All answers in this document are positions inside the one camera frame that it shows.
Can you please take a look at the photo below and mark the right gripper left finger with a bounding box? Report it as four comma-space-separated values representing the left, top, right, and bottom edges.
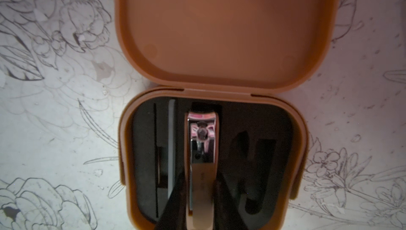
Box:
154, 172, 187, 230

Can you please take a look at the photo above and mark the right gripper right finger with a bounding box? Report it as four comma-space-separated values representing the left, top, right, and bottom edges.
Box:
214, 179, 248, 230

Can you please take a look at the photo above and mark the long brown nail clipper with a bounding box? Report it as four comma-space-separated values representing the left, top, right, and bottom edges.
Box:
185, 112, 219, 230

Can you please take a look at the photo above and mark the dark brown clipper case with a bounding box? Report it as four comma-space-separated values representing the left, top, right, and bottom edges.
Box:
115, 0, 339, 230

